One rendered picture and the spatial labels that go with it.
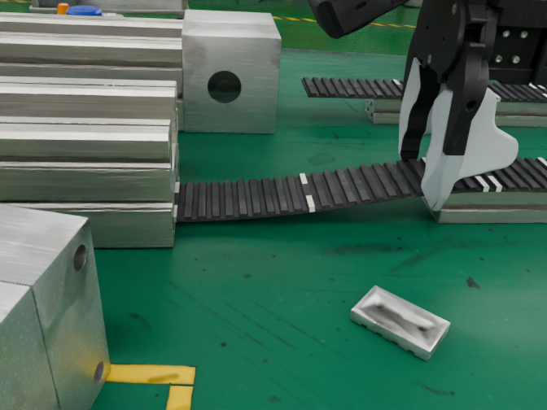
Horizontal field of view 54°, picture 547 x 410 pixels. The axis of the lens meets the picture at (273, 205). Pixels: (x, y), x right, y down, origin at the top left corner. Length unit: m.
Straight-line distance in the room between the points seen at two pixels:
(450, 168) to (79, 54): 0.33
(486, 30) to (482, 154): 0.08
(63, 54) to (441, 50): 0.32
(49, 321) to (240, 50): 0.34
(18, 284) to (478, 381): 0.23
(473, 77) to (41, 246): 0.26
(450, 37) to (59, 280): 0.26
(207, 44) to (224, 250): 0.21
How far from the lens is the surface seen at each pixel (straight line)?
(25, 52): 0.53
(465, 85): 0.35
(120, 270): 0.36
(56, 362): 0.24
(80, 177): 0.35
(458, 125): 0.36
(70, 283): 0.23
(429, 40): 0.39
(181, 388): 0.29
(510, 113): 0.65
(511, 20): 0.36
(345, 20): 0.34
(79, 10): 0.68
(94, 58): 0.52
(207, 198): 0.41
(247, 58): 0.51
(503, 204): 0.45
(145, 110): 0.40
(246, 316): 0.32
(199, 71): 0.51
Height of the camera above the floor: 1.00
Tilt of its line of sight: 32 degrees down
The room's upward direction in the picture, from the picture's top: 4 degrees clockwise
